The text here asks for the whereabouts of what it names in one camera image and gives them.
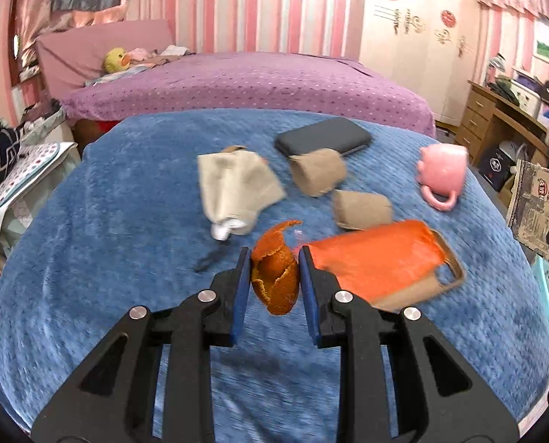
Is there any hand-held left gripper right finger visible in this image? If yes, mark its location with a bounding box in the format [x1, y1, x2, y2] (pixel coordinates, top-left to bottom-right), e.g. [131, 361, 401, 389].
[299, 245, 520, 443]

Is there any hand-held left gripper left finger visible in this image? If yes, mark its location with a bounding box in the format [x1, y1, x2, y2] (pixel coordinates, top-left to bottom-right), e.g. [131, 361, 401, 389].
[31, 246, 253, 443]

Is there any orange peel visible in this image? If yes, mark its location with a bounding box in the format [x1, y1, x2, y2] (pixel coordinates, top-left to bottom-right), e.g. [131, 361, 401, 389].
[250, 219, 304, 317]

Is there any patterned snack packet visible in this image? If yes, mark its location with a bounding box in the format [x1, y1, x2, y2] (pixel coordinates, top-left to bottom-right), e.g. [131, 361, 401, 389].
[505, 159, 549, 259]

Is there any white plastic spoon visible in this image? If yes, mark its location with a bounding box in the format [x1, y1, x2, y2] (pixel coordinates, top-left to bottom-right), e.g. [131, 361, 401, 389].
[211, 219, 248, 241]

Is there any orange cloth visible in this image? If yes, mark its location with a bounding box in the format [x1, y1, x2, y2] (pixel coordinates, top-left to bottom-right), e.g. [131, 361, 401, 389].
[309, 220, 446, 305]

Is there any white fan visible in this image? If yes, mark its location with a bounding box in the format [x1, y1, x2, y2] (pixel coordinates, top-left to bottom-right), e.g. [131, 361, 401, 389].
[498, 141, 529, 167]

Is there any black printed box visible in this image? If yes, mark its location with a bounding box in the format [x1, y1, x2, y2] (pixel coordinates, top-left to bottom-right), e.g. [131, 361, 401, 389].
[478, 145, 511, 181]

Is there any brown paper bag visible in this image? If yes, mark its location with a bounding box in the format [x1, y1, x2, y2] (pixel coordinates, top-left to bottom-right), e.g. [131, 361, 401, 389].
[371, 228, 467, 312]

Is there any blue quilted blanket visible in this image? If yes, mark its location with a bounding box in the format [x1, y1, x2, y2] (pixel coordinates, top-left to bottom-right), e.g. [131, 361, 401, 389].
[0, 108, 549, 443]

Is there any pink mug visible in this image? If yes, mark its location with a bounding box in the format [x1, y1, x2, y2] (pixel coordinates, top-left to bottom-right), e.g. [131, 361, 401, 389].
[415, 144, 469, 212]

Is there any white storage box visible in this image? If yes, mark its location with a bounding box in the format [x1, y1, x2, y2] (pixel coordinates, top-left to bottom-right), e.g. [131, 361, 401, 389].
[510, 78, 543, 118]

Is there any wooden desk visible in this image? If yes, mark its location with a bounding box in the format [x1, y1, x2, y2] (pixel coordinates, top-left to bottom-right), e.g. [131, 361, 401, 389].
[454, 80, 549, 167]

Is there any black case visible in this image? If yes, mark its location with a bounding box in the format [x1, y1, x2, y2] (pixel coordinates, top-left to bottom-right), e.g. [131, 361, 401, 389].
[274, 117, 374, 158]

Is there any desk lamp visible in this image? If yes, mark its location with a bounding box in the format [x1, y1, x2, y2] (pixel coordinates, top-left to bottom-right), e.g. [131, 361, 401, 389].
[487, 53, 508, 84]

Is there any purple bed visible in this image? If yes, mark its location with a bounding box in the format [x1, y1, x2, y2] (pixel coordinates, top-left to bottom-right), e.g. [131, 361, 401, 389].
[59, 51, 437, 137]

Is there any white wardrobe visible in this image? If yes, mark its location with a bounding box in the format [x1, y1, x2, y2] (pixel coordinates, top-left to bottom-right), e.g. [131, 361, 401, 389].
[358, 0, 481, 127]

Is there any yellow duck plush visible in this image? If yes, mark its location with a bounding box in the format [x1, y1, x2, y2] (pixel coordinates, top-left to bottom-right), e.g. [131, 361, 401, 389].
[105, 47, 131, 73]

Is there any pink headboard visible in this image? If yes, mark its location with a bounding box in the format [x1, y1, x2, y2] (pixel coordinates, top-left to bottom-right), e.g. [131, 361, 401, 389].
[35, 19, 176, 102]

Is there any pink satin curtain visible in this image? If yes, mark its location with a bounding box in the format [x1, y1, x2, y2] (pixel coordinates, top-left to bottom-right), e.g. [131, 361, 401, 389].
[13, 0, 134, 56]

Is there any black cord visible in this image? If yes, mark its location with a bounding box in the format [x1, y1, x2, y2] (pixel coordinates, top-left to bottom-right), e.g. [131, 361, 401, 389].
[194, 247, 231, 273]

